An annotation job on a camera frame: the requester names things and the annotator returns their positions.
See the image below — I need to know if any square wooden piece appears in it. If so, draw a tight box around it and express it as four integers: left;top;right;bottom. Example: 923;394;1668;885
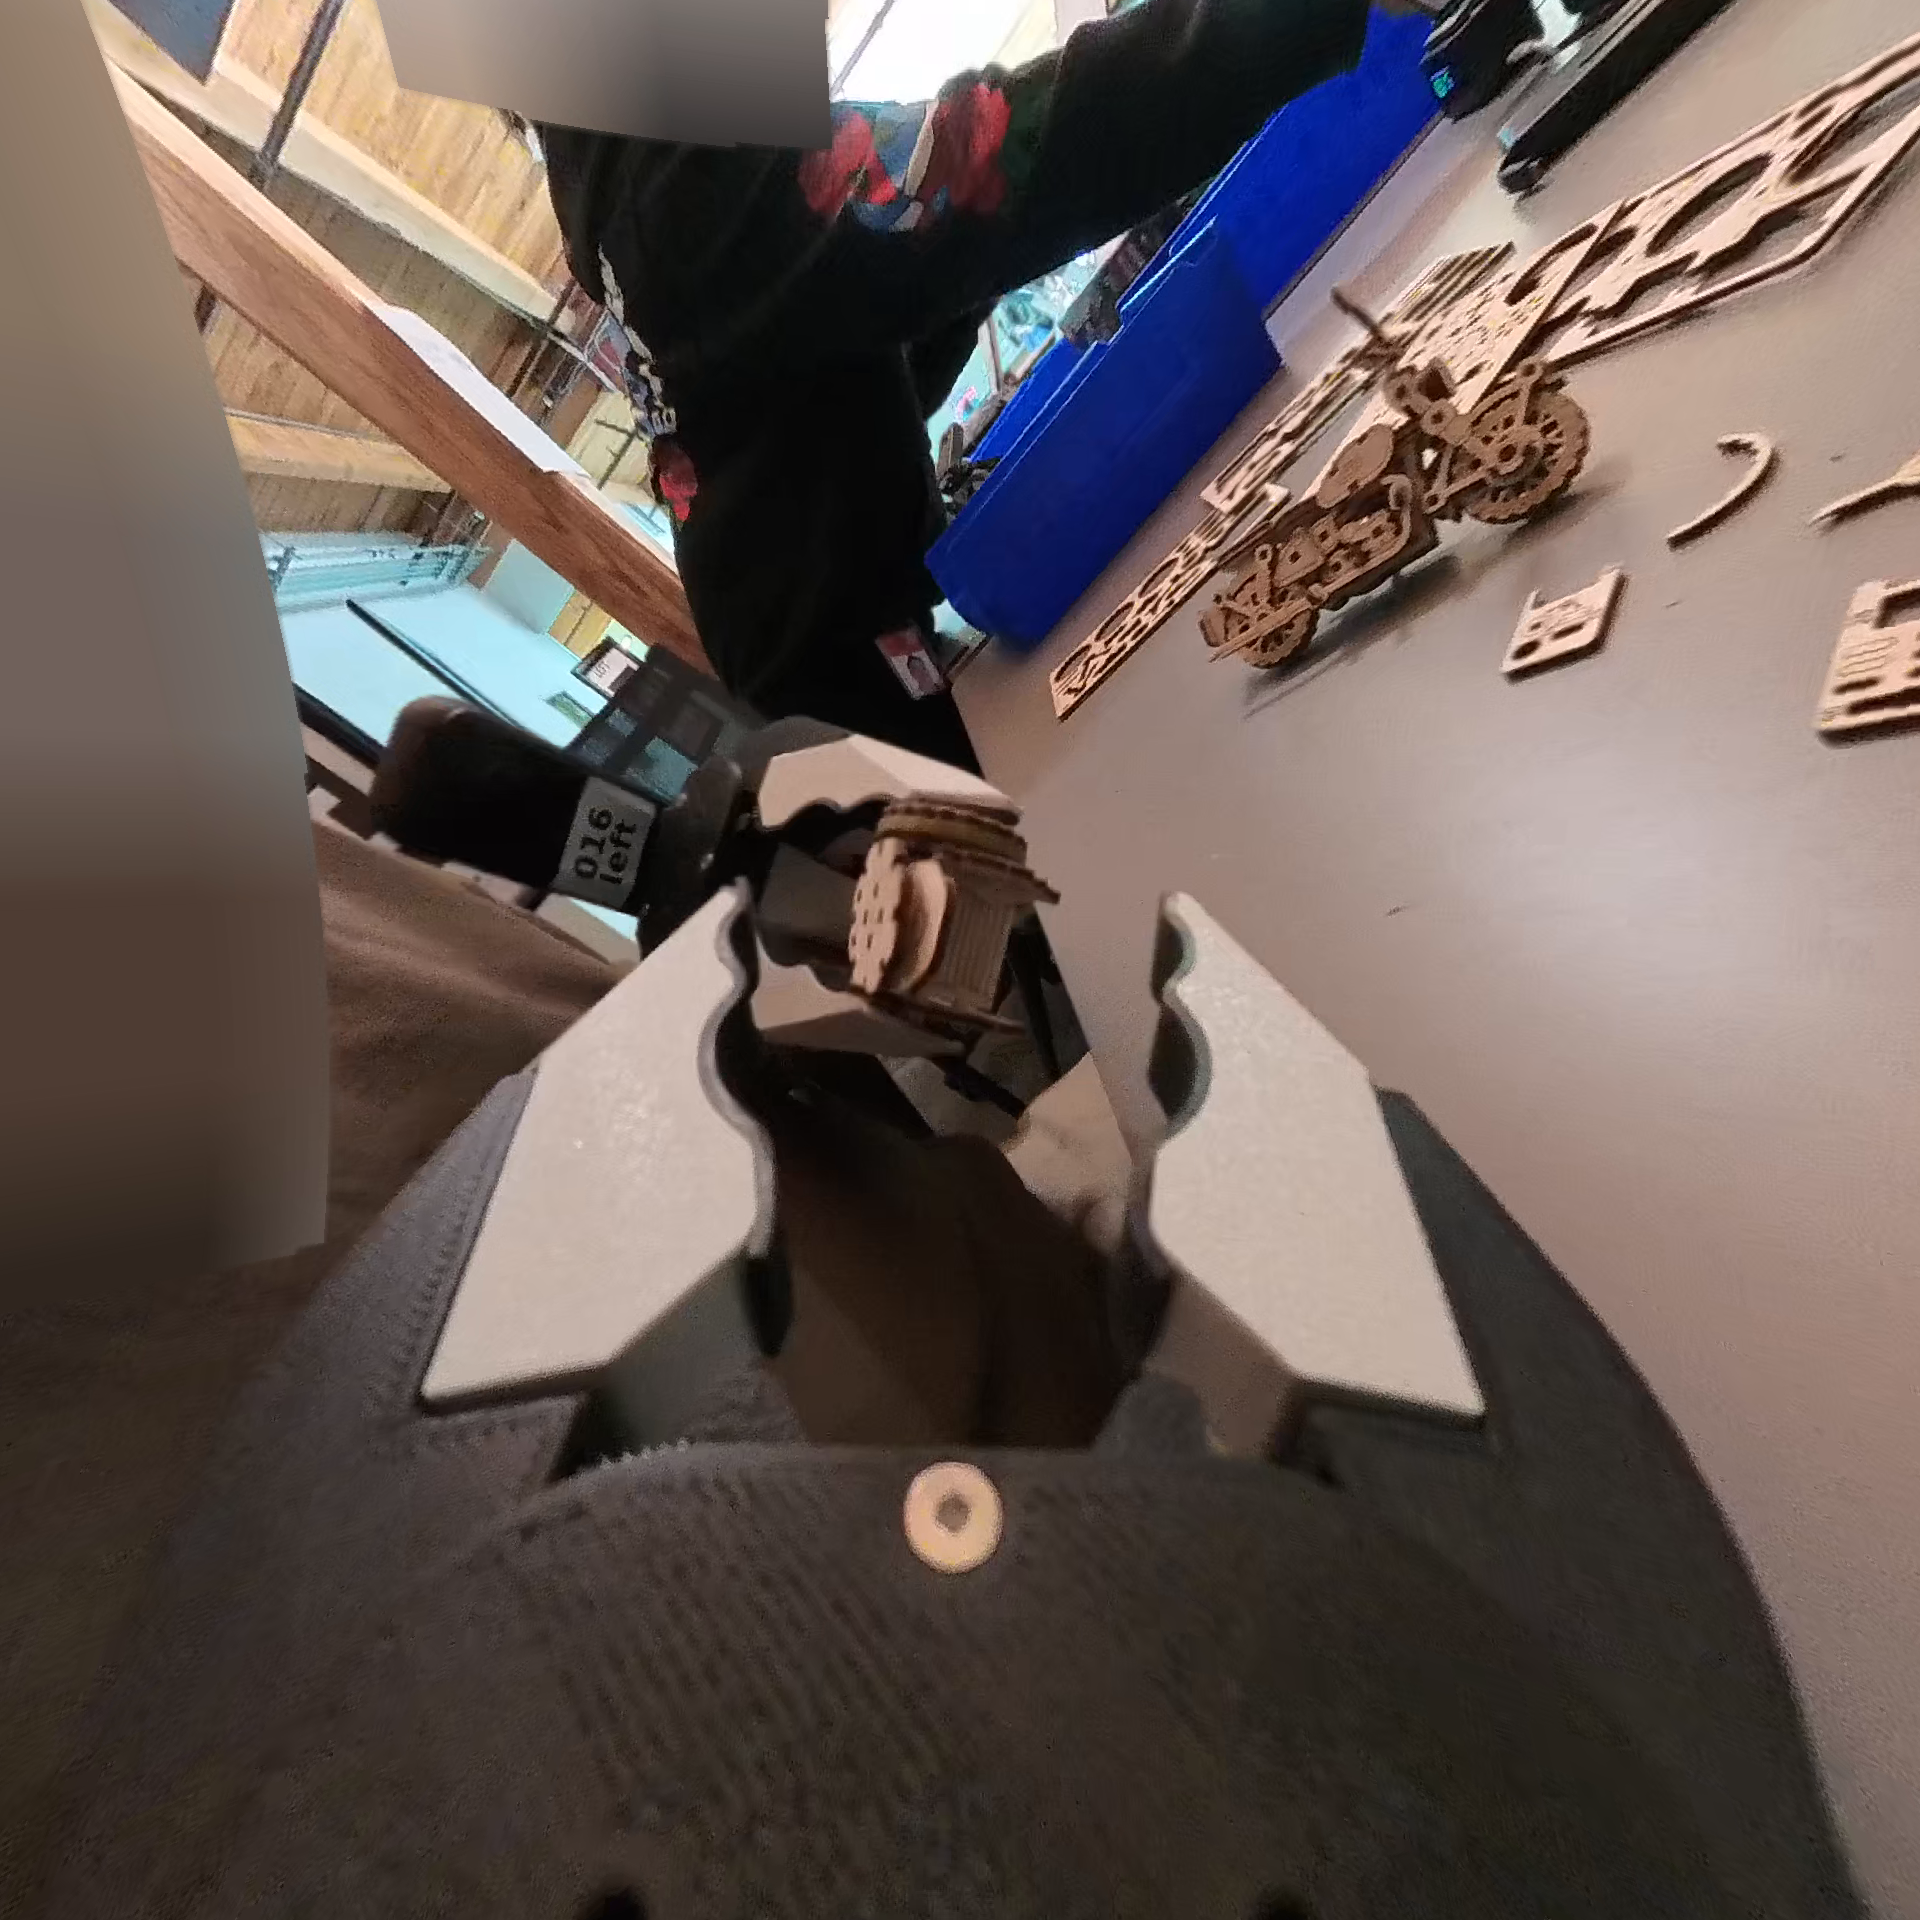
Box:
1499;564;1632;681

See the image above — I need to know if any blue plastic bin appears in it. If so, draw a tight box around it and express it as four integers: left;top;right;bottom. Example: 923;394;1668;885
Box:
922;225;1286;650
1117;11;1445;324

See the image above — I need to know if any wooden gear assembly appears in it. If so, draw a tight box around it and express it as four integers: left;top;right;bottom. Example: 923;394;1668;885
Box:
844;800;1062;1025

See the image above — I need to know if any wooden ceiling beam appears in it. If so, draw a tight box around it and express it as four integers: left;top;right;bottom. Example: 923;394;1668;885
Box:
108;59;721;681

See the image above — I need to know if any curved wooden piece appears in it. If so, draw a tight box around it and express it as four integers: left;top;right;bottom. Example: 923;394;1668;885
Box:
1662;432;1782;545

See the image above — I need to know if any thin wooden piece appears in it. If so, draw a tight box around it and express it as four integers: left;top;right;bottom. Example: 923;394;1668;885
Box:
1808;456;1920;531

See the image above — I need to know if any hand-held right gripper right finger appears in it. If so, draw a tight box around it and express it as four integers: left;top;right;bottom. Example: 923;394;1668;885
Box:
1136;891;1489;1465

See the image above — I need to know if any wooden motorcycle model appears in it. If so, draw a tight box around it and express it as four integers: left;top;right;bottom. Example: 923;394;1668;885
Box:
1197;288;1595;673

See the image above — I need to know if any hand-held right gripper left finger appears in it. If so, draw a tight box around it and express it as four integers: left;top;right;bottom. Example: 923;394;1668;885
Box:
420;882;794;1461

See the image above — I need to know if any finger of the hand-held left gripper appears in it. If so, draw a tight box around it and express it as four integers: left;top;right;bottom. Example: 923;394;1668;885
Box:
742;957;1041;1067
755;721;1029;839

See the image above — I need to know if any black electronic device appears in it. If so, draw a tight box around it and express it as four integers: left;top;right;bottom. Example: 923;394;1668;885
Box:
1417;0;1777;202

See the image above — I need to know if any slotted wooden piece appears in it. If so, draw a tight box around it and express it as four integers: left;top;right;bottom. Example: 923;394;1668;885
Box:
1813;576;1920;747

